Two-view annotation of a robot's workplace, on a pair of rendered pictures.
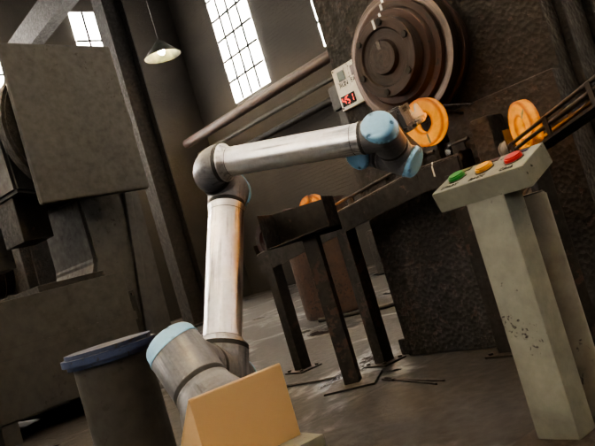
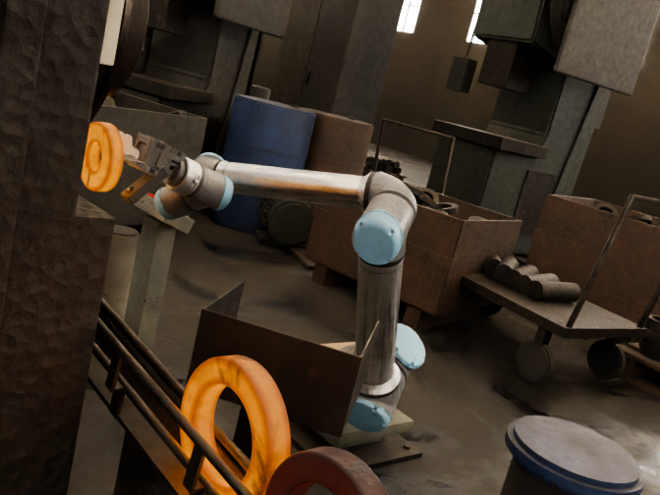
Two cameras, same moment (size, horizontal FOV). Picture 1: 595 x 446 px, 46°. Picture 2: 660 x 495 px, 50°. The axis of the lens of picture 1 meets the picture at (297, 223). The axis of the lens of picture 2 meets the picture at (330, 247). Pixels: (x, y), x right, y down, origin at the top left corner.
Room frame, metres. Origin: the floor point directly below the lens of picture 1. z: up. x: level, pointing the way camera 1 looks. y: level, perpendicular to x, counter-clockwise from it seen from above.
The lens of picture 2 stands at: (3.83, -0.11, 1.10)
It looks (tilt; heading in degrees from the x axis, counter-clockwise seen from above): 13 degrees down; 174
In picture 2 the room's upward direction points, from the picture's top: 14 degrees clockwise
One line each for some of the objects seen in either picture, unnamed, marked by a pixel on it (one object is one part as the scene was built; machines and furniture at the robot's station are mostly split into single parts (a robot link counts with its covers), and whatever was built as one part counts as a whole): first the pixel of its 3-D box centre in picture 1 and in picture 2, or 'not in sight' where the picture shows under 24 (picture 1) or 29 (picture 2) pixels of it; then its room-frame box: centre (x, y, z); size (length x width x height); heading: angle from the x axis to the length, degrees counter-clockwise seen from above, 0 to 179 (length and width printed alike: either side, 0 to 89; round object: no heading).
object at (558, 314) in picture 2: not in sight; (536, 261); (0.33, 1.33, 0.48); 1.18 x 0.65 x 0.96; 30
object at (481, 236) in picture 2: not in sight; (410, 246); (-0.11, 0.77, 0.33); 0.93 x 0.73 x 0.66; 47
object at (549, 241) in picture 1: (552, 303); (106, 306); (1.64, -0.52, 0.26); 0.12 x 0.12 x 0.52
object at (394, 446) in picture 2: not in sight; (342, 424); (1.68, 0.31, 0.04); 0.40 x 0.40 x 0.08; 36
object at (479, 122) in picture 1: (496, 150); not in sight; (2.33, -0.71, 0.68); 0.11 x 0.08 x 0.24; 130
